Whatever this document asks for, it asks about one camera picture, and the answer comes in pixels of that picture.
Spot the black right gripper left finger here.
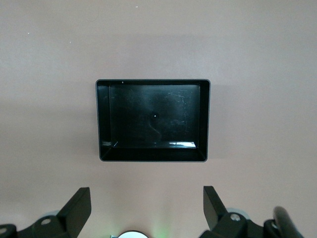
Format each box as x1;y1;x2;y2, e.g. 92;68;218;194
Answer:
16;187;92;238

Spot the black plastic box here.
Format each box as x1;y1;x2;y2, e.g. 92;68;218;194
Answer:
95;78;211;163

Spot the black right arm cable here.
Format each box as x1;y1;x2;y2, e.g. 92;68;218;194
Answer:
271;206;305;238

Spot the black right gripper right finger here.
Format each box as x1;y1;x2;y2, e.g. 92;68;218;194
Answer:
200;185;264;238

